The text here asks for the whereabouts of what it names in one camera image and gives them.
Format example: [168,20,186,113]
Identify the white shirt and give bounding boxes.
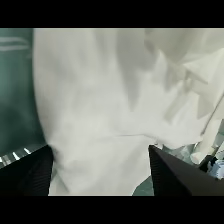
[32,27,224,197]

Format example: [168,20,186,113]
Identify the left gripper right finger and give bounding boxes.
[148,144,224,197]

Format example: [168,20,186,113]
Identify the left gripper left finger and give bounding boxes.
[0,144,55,197]

